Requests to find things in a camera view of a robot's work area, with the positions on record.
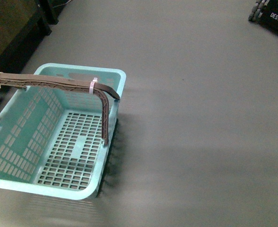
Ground light blue plastic basket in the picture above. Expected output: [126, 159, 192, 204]
[0, 63, 126, 200]

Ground white zip tie right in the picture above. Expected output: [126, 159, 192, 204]
[89, 78, 98, 94]

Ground dark wooden shelf unit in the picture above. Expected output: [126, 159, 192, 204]
[0, 0, 70, 73]

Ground grey robot figure legs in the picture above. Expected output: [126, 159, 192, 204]
[248, 0, 267, 22]

